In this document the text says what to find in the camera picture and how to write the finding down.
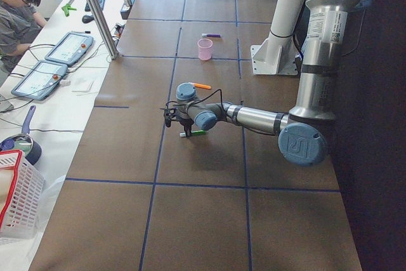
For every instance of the orange highlighter pen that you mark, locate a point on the orange highlighter pen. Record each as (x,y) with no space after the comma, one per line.
(201,86)

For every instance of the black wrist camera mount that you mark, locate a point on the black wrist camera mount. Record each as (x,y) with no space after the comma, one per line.
(170,114)

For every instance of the upper teach pendant tablet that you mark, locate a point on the upper teach pendant tablet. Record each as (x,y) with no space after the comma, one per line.
(70,49)

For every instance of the white folded paper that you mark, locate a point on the white folded paper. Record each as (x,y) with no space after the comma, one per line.
(82,85)

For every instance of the lower teach pendant tablet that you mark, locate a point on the lower teach pendant tablet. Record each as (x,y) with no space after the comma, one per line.
(41,80)

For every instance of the black marker pen on desk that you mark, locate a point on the black marker pen on desk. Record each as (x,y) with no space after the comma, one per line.
(82,32)

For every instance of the person in grey shirt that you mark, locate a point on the person in grey shirt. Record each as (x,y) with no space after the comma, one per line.
(20,25)

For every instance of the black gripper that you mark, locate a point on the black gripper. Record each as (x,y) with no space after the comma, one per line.
(186,122)

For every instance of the aluminium frame post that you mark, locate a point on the aluminium frame post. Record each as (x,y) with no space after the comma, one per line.
(103,28)

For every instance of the black computer mouse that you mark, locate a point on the black computer mouse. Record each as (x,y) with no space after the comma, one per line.
(87,19)

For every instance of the green highlighter pen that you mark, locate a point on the green highlighter pen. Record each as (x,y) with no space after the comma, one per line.
(194,133)

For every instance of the teach pendant tablet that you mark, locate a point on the teach pendant tablet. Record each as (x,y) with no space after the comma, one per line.
(41,80)
(70,49)

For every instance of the purple marker pen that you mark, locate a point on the purple marker pen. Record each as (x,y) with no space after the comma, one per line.
(211,35)

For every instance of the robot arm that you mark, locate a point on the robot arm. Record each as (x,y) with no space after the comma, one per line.
(315,30)

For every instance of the white red plastic basket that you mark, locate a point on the white red plastic basket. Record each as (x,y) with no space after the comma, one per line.
(21,188)

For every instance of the green plastic clamp tool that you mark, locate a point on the green plastic clamp tool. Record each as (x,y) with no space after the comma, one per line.
(67,8)

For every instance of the pink plastic pen holder cup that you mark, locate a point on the pink plastic pen holder cup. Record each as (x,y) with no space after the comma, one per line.
(205,49)

